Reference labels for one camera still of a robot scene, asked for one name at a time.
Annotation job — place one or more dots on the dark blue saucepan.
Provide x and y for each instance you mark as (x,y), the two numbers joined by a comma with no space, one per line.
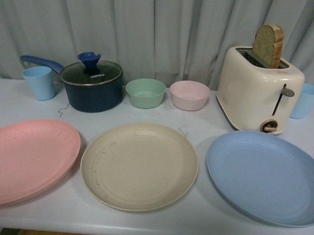
(92,99)

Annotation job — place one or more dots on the cream white toaster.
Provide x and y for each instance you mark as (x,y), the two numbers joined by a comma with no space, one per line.
(254,97)

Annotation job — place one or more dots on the grey curtain backdrop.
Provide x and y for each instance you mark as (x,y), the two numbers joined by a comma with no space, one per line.
(168,40)

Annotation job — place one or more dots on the green plastic bowl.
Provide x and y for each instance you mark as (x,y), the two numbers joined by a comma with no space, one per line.
(145,93)

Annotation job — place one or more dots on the blue plastic plate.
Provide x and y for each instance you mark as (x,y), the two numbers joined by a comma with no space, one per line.
(264,177)

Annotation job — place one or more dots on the beige plastic plate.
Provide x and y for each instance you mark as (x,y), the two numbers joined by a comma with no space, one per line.
(139,167)

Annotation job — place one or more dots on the pink plastic plate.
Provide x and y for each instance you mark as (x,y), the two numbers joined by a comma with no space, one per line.
(35,155)

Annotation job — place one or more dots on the light blue cup left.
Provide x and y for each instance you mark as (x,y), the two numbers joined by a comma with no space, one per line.
(40,80)

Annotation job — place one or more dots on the pink plastic bowl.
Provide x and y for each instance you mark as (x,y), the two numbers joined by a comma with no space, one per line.
(189,95)

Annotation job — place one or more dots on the glass pot lid blue knob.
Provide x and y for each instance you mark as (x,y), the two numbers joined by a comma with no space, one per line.
(90,71)

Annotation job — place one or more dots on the light blue cup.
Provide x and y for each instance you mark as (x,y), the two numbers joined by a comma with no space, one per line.
(40,80)
(304,103)

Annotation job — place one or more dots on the light blue cup right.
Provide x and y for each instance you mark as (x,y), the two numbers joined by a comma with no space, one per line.
(304,103)

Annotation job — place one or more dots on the slice of toast bread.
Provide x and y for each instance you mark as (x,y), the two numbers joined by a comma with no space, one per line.
(268,44)

